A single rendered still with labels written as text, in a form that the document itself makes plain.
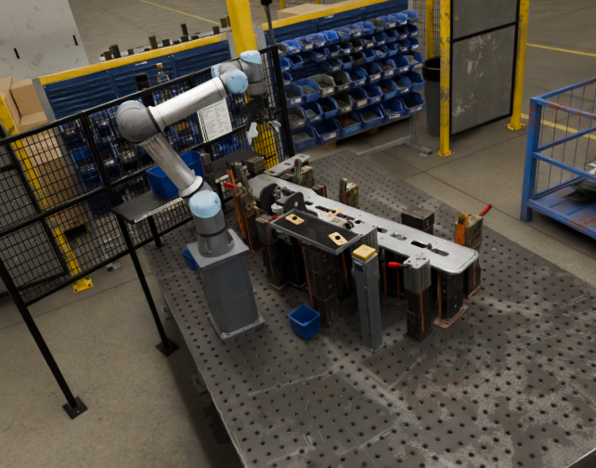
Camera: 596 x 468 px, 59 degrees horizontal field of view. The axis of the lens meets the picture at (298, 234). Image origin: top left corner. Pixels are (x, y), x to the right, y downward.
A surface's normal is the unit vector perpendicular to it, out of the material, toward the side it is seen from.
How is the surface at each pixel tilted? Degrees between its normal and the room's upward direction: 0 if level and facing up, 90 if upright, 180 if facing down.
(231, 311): 90
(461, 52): 91
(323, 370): 0
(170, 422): 0
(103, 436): 0
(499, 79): 91
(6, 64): 90
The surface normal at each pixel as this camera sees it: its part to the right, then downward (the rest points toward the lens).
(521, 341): -0.15, -0.84
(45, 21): 0.44, 0.41
